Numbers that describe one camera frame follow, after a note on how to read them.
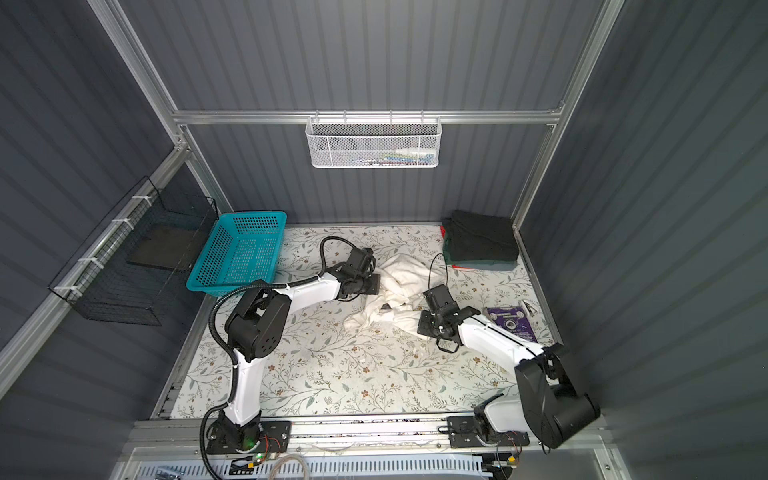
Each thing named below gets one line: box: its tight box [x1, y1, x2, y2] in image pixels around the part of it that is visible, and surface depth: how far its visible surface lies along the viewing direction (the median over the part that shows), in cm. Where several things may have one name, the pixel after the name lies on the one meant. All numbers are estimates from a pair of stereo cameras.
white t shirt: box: [344, 253, 432, 340], surface depth 96 cm
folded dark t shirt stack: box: [440, 210, 519, 271], surface depth 108 cm
